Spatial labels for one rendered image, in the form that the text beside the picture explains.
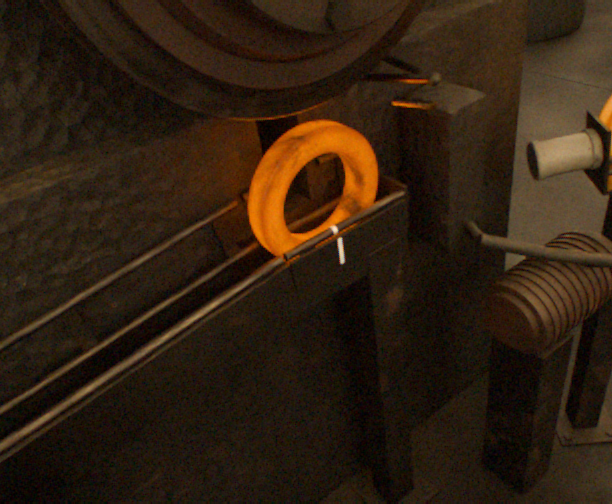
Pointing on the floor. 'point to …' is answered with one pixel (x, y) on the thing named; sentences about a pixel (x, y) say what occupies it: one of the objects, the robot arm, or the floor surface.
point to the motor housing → (537, 351)
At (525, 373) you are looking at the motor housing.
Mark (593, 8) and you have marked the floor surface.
